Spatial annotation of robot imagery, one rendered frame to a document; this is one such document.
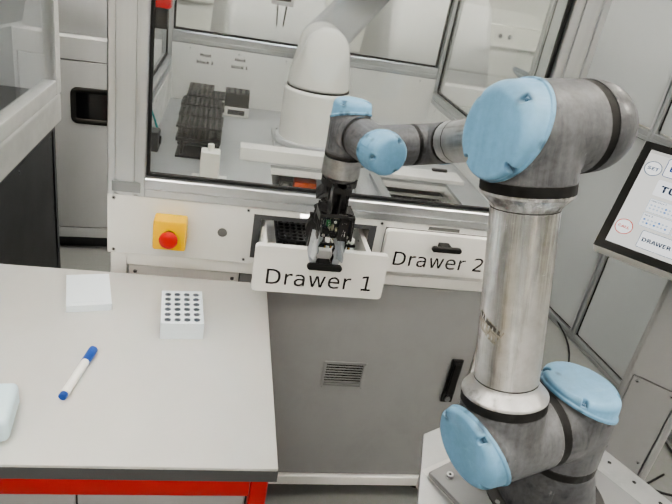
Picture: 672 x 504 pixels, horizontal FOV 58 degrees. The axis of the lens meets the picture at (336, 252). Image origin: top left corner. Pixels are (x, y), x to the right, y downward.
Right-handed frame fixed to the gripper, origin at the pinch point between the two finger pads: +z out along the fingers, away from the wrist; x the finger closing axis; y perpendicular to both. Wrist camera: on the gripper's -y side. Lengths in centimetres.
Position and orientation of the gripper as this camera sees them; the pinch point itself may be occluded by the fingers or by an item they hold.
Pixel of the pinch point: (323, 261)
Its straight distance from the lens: 130.4
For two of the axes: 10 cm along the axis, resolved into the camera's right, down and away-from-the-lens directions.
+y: 1.3, 4.6, -8.8
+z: -1.6, 8.9, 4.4
